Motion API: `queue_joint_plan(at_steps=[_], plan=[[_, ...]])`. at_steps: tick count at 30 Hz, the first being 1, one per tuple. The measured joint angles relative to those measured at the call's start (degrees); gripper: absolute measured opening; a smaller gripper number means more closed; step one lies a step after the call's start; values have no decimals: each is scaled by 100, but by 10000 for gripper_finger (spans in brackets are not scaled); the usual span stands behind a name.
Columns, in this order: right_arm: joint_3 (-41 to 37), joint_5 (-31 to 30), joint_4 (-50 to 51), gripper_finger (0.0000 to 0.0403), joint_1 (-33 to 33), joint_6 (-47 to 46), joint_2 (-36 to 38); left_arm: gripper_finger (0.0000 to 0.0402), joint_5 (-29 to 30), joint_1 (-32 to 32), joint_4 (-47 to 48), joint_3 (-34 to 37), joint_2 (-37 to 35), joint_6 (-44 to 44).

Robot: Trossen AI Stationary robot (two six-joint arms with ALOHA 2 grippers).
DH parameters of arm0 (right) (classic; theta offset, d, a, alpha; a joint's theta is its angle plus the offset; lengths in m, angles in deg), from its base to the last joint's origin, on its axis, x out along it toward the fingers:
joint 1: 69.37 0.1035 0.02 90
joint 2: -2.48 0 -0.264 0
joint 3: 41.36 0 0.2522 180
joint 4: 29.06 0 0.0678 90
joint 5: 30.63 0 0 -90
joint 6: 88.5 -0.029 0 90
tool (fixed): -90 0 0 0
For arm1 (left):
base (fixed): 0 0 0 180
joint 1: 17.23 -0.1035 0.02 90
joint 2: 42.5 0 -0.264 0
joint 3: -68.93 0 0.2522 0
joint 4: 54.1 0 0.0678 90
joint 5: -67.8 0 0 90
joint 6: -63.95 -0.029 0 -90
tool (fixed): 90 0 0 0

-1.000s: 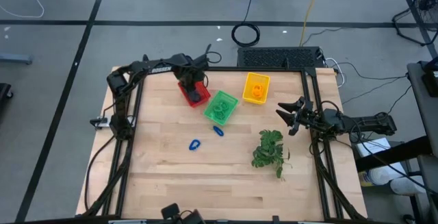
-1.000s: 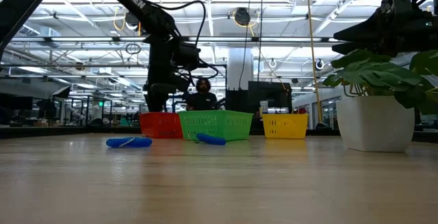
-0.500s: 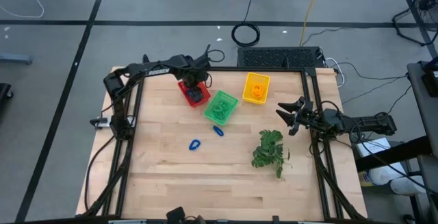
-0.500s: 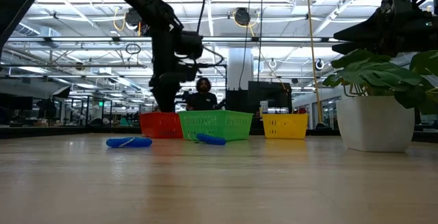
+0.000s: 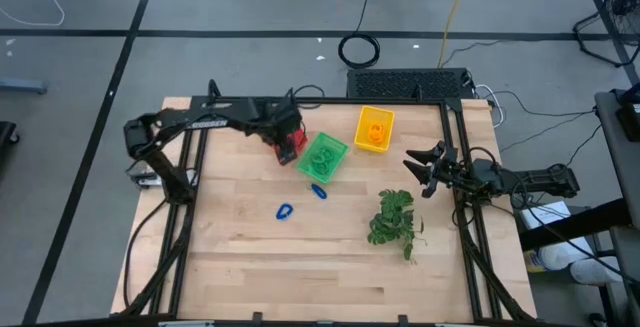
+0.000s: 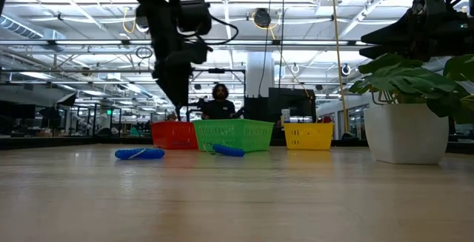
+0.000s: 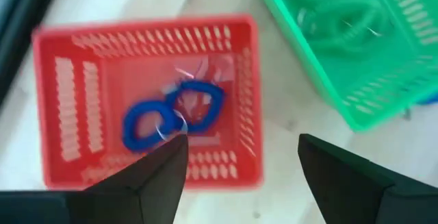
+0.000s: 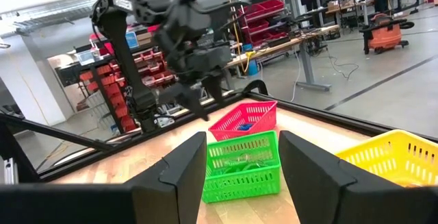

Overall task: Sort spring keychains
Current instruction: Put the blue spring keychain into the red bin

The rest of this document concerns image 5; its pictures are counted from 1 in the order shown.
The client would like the black perforated computer case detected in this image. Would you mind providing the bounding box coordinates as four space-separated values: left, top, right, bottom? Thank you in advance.
345 67 477 101

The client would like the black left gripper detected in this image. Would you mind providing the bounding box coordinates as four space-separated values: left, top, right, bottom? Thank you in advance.
257 111 304 161

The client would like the black aluminium table frame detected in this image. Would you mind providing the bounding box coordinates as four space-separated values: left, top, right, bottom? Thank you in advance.
110 79 540 324

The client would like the red plastic basket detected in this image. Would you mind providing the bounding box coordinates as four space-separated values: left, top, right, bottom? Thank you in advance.
273 125 309 167

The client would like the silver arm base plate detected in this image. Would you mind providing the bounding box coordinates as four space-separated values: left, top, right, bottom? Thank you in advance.
130 166 200 189

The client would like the grey furniture foot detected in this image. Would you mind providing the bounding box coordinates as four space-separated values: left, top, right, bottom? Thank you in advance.
0 77 49 96

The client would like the white paper sheet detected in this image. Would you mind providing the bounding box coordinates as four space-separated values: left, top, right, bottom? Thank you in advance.
519 200 574 231

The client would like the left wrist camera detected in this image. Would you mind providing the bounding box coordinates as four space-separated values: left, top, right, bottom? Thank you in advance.
276 88 303 121

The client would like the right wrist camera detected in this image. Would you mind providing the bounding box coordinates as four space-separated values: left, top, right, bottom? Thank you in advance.
435 140 460 171

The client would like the black object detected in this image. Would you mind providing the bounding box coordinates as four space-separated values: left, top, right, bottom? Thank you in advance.
0 120 21 149

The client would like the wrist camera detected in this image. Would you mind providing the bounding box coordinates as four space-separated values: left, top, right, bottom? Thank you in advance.
276 88 303 121
435 140 460 171

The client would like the white power cable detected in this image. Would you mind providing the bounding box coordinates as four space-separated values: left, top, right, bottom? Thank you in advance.
474 83 507 129

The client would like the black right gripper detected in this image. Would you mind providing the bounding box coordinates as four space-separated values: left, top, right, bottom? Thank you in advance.
402 141 479 198

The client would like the black beam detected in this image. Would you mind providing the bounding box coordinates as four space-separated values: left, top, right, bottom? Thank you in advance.
519 197 640 253

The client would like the green plastic basket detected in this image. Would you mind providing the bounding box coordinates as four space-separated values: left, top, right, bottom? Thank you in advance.
294 130 351 185

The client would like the coiled black cable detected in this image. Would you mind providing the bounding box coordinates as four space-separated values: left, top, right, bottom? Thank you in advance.
337 0 382 70

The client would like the yellow plastic basket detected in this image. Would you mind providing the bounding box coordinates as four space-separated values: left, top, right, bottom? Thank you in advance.
353 104 397 154

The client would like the yellow cable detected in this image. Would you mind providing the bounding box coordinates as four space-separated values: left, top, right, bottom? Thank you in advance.
436 0 475 69

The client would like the green plant in white pot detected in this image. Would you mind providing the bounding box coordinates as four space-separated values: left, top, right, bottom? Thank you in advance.
366 188 428 263

